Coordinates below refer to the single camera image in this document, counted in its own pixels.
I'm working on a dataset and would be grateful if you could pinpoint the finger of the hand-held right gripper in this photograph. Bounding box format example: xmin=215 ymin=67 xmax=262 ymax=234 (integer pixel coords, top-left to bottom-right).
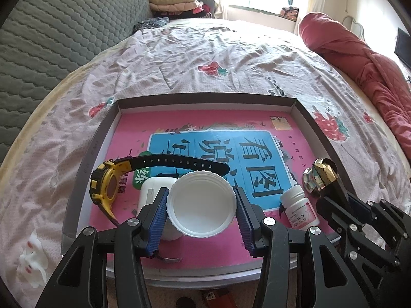
xmin=315 ymin=196 xmax=411 ymax=296
xmin=328 ymin=175 xmax=411 ymax=232

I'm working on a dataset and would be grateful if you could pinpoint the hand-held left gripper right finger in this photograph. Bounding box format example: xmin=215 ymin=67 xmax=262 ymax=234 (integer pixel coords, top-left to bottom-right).
xmin=234 ymin=187 xmax=367 ymax=308

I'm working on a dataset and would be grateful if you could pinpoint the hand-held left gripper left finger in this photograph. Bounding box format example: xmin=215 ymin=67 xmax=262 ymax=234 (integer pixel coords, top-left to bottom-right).
xmin=35 ymin=188 xmax=170 ymax=308

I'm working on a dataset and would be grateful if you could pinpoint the white earbuds case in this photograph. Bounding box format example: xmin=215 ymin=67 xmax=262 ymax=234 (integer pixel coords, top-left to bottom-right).
xmin=139 ymin=176 xmax=176 ymax=219

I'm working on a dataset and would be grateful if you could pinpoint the small white pill bottle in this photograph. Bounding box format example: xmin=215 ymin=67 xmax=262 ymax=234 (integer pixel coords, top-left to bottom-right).
xmin=279 ymin=185 xmax=321 ymax=230

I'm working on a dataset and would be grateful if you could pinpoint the shiny silver metal object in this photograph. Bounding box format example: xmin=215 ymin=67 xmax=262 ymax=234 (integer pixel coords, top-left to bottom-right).
xmin=303 ymin=158 xmax=338 ymax=196

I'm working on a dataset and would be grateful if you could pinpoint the white plastic lid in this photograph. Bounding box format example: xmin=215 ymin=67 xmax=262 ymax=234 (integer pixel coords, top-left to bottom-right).
xmin=161 ymin=171 xmax=238 ymax=241

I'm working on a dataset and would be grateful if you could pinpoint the black and yellow wristwatch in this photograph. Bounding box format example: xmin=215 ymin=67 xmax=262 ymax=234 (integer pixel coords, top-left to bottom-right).
xmin=90 ymin=155 xmax=229 ymax=263

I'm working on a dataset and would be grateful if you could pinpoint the grey cardboard box tray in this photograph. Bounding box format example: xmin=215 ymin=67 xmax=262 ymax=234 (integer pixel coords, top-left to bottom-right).
xmin=61 ymin=91 xmax=349 ymax=280

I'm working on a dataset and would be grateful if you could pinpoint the red lighter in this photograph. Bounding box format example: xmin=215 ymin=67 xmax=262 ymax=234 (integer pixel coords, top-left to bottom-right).
xmin=205 ymin=297 xmax=237 ymax=308

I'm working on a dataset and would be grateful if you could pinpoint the black round object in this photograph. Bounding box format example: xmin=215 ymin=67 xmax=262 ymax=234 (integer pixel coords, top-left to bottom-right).
xmin=175 ymin=296 xmax=197 ymax=308

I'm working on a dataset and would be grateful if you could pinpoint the red blanket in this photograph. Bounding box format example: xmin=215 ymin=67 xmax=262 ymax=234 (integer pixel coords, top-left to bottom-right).
xmin=298 ymin=12 xmax=411 ymax=158

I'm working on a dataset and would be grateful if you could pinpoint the pink strawberry print bedsheet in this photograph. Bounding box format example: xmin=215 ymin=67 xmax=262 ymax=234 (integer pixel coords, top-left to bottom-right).
xmin=0 ymin=17 xmax=411 ymax=308

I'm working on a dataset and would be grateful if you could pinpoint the black screen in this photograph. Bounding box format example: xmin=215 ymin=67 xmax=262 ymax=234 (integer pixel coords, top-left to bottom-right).
xmin=394 ymin=27 xmax=411 ymax=68

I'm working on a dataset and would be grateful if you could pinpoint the dark patterned cloth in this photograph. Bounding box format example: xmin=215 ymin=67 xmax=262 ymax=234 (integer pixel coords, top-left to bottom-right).
xmin=133 ymin=17 xmax=170 ymax=33

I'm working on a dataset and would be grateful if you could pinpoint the grey quilted headboard cover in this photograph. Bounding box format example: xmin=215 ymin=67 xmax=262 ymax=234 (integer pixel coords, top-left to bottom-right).
xmin=0 ymin=0 xmax=153 ymax=164

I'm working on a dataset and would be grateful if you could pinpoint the patterned cushion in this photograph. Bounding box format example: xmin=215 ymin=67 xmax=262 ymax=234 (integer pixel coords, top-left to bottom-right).
xmin=280 ymin=6 xmax=300 ymax=20

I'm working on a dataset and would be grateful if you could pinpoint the pink folded quilt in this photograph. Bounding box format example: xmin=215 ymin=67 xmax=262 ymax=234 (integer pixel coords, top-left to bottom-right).
xmin=151 ymin=2 xmax=203 ymax=13

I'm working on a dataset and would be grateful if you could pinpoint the black clothes pile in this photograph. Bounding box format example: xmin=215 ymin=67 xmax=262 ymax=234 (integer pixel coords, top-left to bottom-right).
xmin=180 ymin=0 xmax=216 ymax=18

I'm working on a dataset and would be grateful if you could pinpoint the white metal frame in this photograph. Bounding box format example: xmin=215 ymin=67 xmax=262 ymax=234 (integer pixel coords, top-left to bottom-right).
xmin=341 ymin=15 xmax=365 ymax=41

